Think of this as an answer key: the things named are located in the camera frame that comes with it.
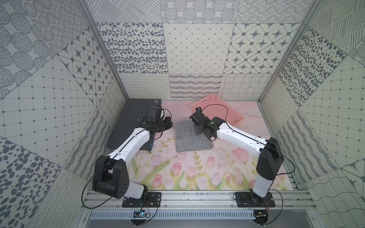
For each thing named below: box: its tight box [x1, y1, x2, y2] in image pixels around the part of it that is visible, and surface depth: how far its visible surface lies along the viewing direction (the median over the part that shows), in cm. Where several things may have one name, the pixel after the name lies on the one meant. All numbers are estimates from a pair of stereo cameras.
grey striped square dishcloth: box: [173, 120, 214, 153], surface depth 95 cm
